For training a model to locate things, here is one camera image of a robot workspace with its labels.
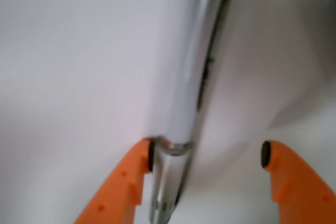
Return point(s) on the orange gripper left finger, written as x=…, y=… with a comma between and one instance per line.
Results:
x=121, y=192

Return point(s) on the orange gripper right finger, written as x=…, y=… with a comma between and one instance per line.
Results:
x=301, y=194

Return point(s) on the silver pen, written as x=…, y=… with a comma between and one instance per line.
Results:
x=193, y=28

